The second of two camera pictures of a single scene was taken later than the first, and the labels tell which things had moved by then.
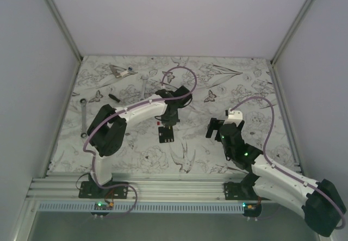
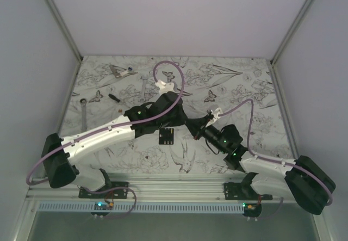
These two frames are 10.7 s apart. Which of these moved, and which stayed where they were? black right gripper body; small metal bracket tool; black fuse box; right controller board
Moved: black right gripper body
Stayed: right controller board; black fuse box; small metal bracket tool
